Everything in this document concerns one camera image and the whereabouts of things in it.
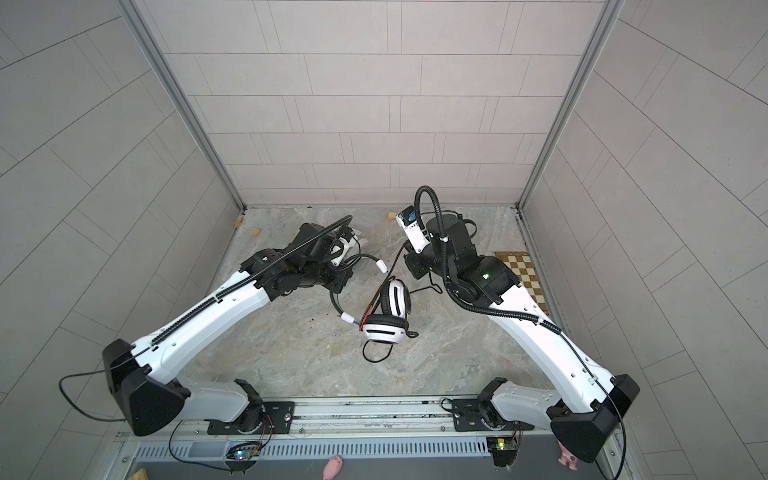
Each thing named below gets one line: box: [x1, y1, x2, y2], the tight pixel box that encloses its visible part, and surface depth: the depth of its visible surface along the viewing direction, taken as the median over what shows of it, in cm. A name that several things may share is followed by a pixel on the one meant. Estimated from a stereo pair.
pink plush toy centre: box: [322, 456, 344, 480], surface depth 65 cm
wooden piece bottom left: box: [128, 468, 149, 480], surface depth 64 cm
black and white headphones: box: [330, 253, 419, 345], surface depth 63 cm
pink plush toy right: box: [557, 440, 578, 470], surface depth 66 cm
